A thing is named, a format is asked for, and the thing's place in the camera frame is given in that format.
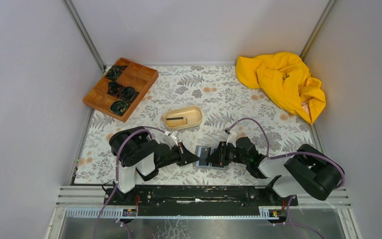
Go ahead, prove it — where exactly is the grey card holder wallet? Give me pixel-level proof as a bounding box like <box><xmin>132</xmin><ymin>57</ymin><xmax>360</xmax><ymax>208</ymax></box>
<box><xmin>194</xmin><ymin>145</ymin><xmax>228</xmax><ymax>171</ymax></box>

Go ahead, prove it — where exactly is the black credit card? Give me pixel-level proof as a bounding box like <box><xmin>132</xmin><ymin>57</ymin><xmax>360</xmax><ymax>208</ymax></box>
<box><xmin>196</xmin><ymin>147</ymin><xmax>211</xmax><ymax>167</ymax></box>

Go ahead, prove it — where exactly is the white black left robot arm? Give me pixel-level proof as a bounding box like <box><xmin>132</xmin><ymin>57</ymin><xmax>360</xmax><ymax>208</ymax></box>
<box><xmin>109</xmin><ymin>126</ymin><xmax>199</xmax><ymax>194</ymax></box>

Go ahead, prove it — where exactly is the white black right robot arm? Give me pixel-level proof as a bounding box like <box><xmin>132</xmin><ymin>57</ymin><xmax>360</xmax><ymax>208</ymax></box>
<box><xmin>206</xmin><ymin>137</ymin><xmax>345</xmax><ymax>201</ymax></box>

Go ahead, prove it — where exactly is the beige oval plastic tray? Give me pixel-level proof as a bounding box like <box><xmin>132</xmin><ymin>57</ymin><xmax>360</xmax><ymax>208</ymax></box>
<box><xmin>163</xmin><ymin>106</ymin><xmax>203</xmax><ymax>130</ymax></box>

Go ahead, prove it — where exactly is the floral patterned table mat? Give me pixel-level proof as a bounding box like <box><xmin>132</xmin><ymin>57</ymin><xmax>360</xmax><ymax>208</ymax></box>
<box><xmin>74</xmin><ymin>66</ymin><xmax>313</xmax><ymax>185</ymax></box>

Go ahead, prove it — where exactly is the dark rolled ribbon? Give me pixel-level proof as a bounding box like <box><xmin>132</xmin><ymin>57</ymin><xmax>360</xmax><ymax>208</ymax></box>
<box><xmin>109</xmin><ymin>100</ymin><xmax>130</xmax><ymax>116</ymax></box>
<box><xmin>119</xmin><ymin>86</ymin><xmax>139</xmax><ymax>104</ymax></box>
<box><xmin>105</xmin><ymin>65</ymin><xmax>128</xmax><ymax>81</ymax></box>
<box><xmin>107</xmin><ymin>81</ymin><xmax>123</xmax><ymax>98</ymax></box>

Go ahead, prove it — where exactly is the yellow crumpled cloth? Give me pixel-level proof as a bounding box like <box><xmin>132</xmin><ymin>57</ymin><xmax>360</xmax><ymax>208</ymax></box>
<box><xmin>235</xmin><ymin>52</ymin><xmax>326</xmax><ymax>124</ymax></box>

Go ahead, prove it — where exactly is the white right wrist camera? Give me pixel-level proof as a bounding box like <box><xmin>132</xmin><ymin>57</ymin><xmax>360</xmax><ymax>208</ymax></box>
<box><xmin>224</xmin><ymin>128</ymin><xmax>237</xmax><ymax>146</ymax></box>

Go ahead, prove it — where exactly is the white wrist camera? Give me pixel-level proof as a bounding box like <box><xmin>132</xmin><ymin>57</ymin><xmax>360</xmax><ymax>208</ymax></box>
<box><xmin>164</xmin><ymin>130</ymin><xmax>178</xmax><ymax>146</ymax></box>
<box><xmin>224</xmin><ymin>128</ymin><xmax>237</xmax><ymax>146</ymax></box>

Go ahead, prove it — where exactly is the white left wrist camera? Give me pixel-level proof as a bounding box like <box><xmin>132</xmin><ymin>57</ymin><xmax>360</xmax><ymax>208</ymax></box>
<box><xmin>164</xmin><ymin>130</ymin><xmax>178</xmax><ymax>146</ymax></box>

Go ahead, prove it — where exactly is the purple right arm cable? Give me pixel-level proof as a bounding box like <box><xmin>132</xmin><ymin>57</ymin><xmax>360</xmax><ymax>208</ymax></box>
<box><xmin>225</xmin><ymin>118</ymin><xmax>346</xmax><ymax>189</ymax></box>

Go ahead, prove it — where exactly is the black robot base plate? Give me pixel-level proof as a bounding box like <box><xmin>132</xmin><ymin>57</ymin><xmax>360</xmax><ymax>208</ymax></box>
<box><xmin>103</xmin><ymin>185</ymin><xmax>298</xmax><ymax>217</ymax></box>

